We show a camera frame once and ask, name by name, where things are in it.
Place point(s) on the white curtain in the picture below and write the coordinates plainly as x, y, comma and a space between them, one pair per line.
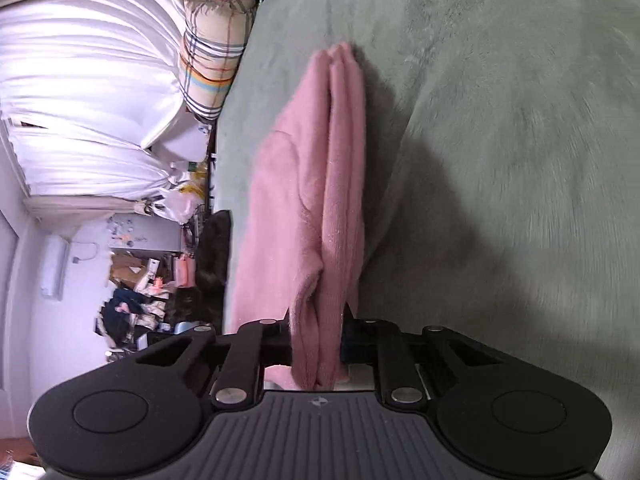
85, 95

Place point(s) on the white air conditioner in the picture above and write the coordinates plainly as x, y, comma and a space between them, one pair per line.
54, 267

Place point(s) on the pink sweater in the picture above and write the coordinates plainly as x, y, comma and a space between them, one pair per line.
320, 210

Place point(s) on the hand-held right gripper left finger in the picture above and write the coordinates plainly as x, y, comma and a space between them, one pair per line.
275, 347

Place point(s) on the white plastic bag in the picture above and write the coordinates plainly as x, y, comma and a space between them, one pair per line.
177, 202

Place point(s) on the black cloth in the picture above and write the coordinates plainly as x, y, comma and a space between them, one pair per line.
215, 260

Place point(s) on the green fleece blanket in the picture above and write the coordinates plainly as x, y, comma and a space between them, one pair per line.
500, 135

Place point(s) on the cardboard box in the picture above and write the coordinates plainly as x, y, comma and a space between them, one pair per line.
127, 267

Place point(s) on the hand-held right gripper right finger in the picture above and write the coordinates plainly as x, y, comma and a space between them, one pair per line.
357, 342

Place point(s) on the striped plaid pillow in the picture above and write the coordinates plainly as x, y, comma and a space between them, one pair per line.
215, 50

